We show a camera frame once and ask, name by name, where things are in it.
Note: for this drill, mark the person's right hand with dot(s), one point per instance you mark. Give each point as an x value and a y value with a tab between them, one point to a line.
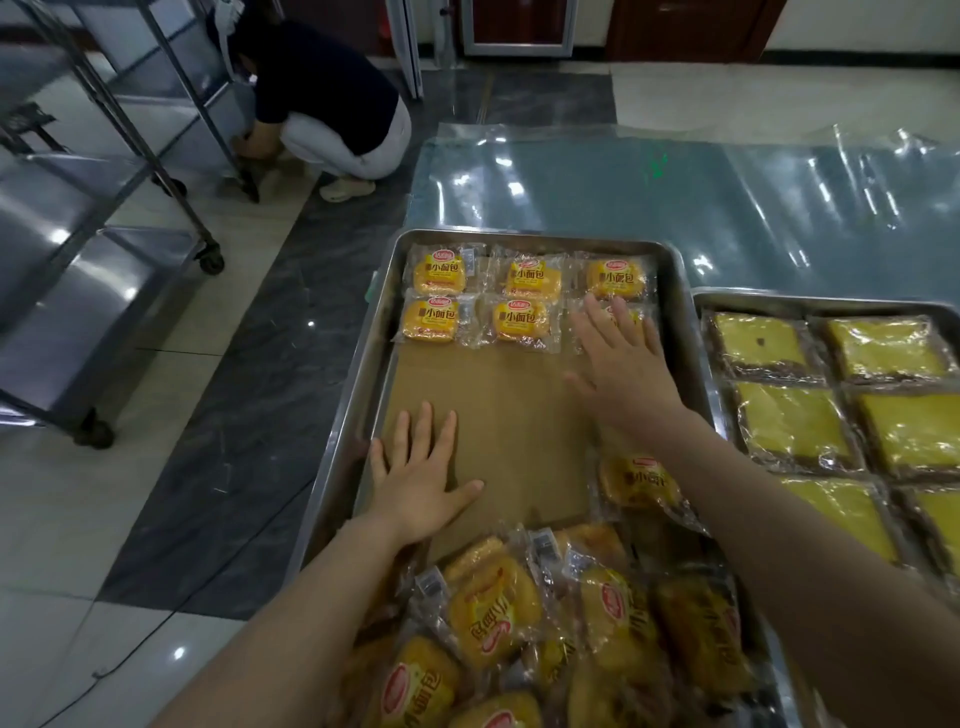
634	382

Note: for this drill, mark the person's left hand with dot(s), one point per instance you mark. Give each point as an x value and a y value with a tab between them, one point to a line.
416	499

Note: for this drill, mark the person's left little finger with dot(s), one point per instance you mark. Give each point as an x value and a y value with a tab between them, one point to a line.
379	463

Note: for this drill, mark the person's right middle finger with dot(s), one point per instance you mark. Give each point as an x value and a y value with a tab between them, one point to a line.
601	322

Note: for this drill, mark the person's right thumb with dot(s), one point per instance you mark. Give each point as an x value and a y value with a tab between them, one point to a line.
583	388

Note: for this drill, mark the person's left thumb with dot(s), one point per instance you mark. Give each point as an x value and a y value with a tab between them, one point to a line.
463	496

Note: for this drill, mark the person's left middle finger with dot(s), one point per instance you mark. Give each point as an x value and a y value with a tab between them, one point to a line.
423	435

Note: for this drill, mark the person's right little finger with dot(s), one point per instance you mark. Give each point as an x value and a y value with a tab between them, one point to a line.
652	339

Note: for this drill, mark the single yellow bun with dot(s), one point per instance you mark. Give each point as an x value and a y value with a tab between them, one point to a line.
651	309

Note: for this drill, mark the person's left forearm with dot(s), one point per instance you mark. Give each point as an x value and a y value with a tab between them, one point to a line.
300	637

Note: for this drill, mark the person's right forearm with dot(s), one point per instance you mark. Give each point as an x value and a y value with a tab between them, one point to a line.
810	570

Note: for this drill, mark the large steel baking tray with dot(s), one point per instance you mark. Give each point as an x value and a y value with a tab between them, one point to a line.
349	450

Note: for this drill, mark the brown paper tray liner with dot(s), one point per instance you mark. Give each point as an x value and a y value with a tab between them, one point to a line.
510	420

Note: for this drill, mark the steel tray with cakes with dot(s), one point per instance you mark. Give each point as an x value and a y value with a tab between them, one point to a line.
750	301

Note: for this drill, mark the pile of small bread packets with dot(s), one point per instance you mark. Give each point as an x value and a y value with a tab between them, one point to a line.
495	607

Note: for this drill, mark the clear plastic table sheet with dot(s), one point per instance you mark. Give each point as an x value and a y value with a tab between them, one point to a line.
600	195

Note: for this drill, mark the rows of small bread packets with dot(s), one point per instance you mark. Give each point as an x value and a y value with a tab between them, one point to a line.
439	274

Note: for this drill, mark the rows of yellow cake packets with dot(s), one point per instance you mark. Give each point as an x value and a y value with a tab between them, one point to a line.
795	420

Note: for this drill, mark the black caster wheel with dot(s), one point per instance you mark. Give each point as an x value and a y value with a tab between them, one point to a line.
212	260
94	433

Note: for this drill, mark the brown wooden door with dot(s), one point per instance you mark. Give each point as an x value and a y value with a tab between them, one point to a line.
694	26

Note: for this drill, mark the metal framed door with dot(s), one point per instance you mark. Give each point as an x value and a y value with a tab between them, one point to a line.
517	22

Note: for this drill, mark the steel shelf trolley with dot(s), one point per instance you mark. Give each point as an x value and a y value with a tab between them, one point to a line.
150	67
75	315

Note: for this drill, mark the white metal post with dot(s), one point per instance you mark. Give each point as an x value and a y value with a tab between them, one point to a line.
405	45

